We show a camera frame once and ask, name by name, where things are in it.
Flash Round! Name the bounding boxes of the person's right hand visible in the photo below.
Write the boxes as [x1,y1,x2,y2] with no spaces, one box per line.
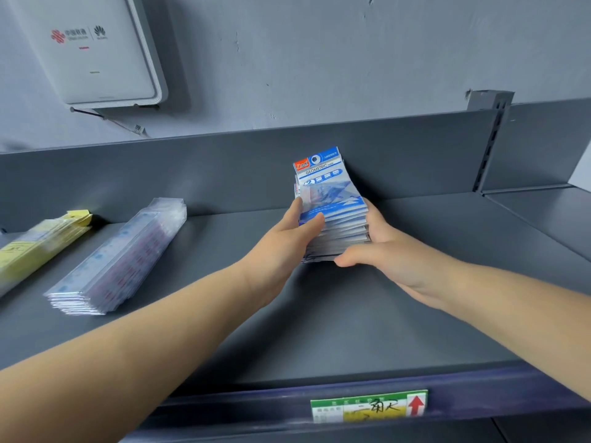
[334,198,462,312]

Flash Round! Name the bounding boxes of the person's left hand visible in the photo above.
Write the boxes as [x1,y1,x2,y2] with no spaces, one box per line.
[235,197,326,309]

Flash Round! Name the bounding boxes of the pile of blue set-square packets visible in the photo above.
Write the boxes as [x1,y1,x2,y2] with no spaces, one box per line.
[292,146,372,265]

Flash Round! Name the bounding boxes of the clear purple ruler packets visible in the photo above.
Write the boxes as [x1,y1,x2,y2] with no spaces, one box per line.
[44,197,188,317]

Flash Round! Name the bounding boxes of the yellow-label ruler packets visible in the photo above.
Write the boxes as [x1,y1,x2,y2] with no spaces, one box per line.
[0,209,93,298]

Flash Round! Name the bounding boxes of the person's right forearm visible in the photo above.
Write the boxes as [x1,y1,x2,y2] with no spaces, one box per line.
[441,262,591,404]

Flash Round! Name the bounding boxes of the person's left forearm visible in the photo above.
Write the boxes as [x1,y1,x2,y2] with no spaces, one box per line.
[0,267,264,443]

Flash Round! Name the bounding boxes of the grey shelf back panel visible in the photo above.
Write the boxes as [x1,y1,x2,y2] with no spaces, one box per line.
[0,97,591,234]

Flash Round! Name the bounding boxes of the green yellow shelf price label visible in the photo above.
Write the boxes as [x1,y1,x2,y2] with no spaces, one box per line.
[310,389,429,425]

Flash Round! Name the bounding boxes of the white tiered pen display stand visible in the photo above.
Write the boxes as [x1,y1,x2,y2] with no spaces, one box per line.
[568,142,591,193]

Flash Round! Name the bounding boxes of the grey slotted shelf post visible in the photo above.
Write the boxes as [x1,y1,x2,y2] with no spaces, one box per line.
[465,89,516,193]

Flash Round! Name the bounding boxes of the thin router cable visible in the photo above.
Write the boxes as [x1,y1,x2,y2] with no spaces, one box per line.
[70,105,151,139]

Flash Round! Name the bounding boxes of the white wall router box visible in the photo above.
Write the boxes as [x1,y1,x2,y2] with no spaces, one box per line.
[4,0,169,110]

